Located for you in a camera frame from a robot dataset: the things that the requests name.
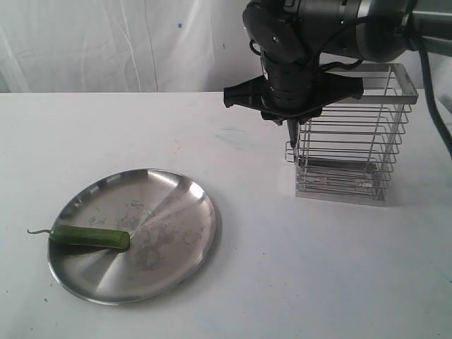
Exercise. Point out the green cucumber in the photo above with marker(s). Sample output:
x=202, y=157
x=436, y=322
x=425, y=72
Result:
x=86, y=236

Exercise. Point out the round stainless steel plate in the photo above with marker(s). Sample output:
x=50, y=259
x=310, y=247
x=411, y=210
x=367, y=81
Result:
x=174, y=227

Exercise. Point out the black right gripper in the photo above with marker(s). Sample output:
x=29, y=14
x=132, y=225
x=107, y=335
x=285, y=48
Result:
x=296, y=91

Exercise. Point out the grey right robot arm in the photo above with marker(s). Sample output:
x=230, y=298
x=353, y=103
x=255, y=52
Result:
x=302, y=43

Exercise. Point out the steel wire utensil rack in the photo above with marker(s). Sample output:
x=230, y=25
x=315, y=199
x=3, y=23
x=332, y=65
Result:
x=348, y=153

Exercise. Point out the white backdrop curtain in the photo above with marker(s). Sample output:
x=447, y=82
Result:
x=124, y=46

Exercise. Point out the black kitchen knife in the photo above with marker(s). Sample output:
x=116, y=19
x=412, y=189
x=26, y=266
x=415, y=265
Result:
x=293, y=130

